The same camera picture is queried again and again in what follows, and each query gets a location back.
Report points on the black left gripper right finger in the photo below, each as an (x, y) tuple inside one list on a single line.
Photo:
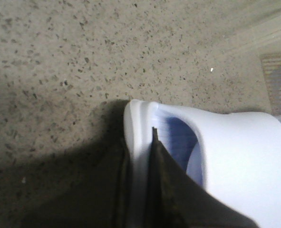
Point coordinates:
[(175, 201)]

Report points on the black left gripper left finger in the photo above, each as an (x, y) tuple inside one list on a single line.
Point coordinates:
[(100, 201)]

